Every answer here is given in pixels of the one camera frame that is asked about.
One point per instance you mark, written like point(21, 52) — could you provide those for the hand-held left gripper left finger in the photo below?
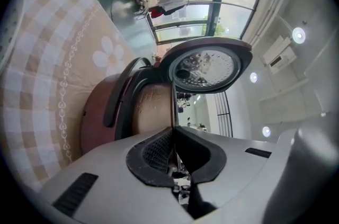
point(111, 191)

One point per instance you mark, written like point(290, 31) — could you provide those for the table with checked cloth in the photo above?
point(39, 85)

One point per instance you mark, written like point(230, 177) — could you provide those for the dark round pot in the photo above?
point(153, 111)

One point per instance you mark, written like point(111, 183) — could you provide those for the large glass window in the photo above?
point(233, 11)

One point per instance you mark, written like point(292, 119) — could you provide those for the round ceiling light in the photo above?
point(253, 77)
point(266, 131)
point(298, 35)

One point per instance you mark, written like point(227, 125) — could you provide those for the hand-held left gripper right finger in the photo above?
point(238, 164)

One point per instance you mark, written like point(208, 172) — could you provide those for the purple rice cooker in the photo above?
point(98, 117)

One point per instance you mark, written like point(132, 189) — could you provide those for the white ceiling air conditioner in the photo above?
point(280, 56)

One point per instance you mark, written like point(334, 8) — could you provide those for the black metal railing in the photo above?
point(223, 114)

